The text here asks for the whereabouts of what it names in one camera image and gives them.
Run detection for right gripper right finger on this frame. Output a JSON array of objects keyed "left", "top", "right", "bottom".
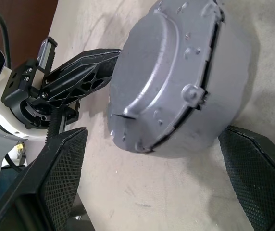
[{"left": 218, "top": 125, "right": 275, "bottom": 231}]

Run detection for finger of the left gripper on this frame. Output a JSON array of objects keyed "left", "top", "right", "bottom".
[
  {"left": 48, "top": 48, "right": 122, "bottom": 84},
  {"left": 41, "top": 60, "right": 116, "bottom": 109}
]

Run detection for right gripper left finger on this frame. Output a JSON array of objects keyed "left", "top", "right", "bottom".
[{"left": 0, "top": 127, "right": 88, "bottom": 231}]

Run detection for grey round motor housing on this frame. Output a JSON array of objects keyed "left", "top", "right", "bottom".
[{"left": 149, "top": 0, "right": 260, "bottom": 159}]

